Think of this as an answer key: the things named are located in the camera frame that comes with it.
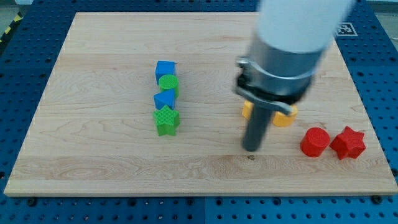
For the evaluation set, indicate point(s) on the white fiducial marker tag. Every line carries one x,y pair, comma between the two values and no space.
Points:
346,29

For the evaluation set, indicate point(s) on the green cylinder block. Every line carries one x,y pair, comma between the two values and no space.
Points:
169,82

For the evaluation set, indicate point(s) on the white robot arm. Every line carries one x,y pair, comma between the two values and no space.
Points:
288,41

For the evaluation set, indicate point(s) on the blue triangle block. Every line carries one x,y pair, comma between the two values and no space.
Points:
165,98

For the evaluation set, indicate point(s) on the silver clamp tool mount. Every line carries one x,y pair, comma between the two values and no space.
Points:
273,78

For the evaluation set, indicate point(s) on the wooden board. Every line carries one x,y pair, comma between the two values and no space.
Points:
93,134

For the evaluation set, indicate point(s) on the red star block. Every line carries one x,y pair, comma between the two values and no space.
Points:
348,144

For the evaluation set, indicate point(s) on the yellow heart block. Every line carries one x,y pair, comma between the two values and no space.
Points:
283,120

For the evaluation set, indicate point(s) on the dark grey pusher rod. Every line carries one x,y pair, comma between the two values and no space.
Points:
256,128

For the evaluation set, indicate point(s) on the green star block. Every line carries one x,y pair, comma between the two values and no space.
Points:
166,121

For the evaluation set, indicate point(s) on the yellow hexagon block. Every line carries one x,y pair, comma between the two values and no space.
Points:
247,109

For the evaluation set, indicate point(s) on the blue cube block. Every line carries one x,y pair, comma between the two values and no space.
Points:
164,68

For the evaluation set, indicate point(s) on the red cylinder block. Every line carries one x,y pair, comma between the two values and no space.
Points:
314,142

